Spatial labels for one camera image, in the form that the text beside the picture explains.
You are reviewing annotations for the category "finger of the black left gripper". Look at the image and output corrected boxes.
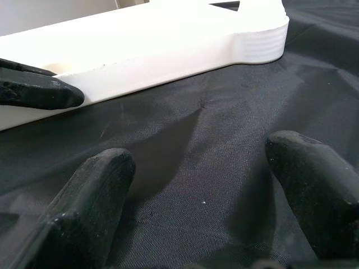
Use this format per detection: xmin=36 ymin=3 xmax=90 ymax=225
xmin=0 ymin=58 xmax=57 ymax=78
xmin=0 ymin=68 xmax=85 ymax=110

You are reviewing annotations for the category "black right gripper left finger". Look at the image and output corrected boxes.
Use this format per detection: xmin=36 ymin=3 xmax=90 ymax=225
xmin=11 ymin=147 xmax=137 ymax=269

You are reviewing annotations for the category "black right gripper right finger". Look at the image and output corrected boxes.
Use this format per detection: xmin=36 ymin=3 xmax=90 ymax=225
xmin=265 ymin=130 xmax=359 ymax=261

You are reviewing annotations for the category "white plastic children table top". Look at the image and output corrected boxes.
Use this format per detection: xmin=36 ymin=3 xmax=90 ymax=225
xmin=0 ymin=0 xmax=289 ymax=132

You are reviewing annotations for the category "black table cloth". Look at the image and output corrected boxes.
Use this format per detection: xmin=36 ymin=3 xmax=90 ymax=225
xmin=0 ymin=0 xmax=359 ymax=269

